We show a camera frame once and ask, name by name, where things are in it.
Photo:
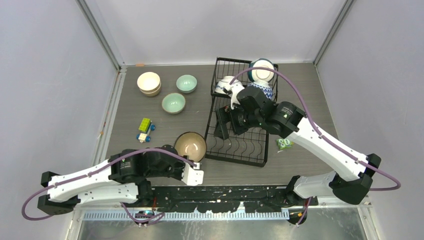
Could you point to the blue white zigzag bowl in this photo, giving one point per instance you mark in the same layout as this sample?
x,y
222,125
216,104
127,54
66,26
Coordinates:
x,y
264,86

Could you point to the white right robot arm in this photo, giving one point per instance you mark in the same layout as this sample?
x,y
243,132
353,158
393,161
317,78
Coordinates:
x,y
351,177

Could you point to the dark blue glazed bowl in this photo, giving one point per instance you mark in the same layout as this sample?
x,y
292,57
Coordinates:
x,y
191,144

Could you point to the toy truck with green block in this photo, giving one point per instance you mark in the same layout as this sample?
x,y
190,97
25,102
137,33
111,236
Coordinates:
x,y
145,128

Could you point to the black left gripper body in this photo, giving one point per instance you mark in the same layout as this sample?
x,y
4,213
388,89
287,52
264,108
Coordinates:
x,y
175,171

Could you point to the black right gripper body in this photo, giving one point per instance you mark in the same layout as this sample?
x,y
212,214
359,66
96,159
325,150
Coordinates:
x,y
252,119

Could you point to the pale green striped bowl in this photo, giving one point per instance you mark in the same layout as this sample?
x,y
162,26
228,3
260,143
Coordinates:
x,y
186,83

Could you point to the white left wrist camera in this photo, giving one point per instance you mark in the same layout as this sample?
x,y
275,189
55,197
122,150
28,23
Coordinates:
x,y
192,175

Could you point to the black wire dish rack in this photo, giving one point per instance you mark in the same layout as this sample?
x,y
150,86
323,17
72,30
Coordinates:
x,y
232,135

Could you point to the teal bowl white base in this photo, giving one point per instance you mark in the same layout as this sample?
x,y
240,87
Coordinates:
x,y
263,69

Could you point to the light green bowl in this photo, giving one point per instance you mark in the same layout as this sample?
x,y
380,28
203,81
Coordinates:
x,y
173,103

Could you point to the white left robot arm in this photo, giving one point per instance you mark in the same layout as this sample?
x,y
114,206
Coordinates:
x,y
122,178

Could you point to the white blue floral bowl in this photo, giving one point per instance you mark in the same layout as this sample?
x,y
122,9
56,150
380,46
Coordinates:
x,y
222,85

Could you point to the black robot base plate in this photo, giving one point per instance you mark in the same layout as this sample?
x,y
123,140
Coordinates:
x,y
217,199

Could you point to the green owl puzzle piece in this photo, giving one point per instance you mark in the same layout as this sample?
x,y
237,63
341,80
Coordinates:
x,y
283,143

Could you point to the beige bowl with flower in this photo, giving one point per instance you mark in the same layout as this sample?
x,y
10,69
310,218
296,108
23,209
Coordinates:
x,y
149,82

